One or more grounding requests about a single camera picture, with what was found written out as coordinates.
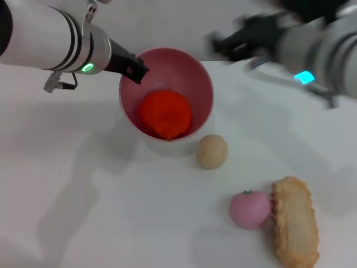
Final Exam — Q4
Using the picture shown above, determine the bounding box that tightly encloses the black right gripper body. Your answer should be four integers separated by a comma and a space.
222, 12, 286, 60

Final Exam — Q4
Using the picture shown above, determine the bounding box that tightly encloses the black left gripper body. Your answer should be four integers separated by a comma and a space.
104, 37, 138, 76

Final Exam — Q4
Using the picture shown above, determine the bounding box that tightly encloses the pink plastic bowl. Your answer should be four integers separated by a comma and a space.
119, 47, 215, 143

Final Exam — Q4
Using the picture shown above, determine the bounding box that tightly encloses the orange toy fruit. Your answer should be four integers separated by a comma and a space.
138, 89, 194, 141

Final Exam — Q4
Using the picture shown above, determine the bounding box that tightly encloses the pink toy peach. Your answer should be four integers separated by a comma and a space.
229, 189, 272, 230

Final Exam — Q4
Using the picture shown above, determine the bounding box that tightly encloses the golden toy pastry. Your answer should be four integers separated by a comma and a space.
269, 175, 321, 268

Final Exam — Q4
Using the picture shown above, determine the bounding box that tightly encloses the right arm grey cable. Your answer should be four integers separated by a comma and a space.
244, 55, 339, 110

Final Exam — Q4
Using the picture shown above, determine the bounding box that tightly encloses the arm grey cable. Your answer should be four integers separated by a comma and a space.
42, 71, 78, 93
244, 55, 339, 110

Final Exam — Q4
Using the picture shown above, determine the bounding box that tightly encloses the black grey right wrist camera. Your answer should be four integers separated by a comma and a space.
267, 0, 352, 23

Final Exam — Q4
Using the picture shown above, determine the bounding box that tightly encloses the left arm grey cable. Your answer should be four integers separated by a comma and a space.
42, 71, 78, 93

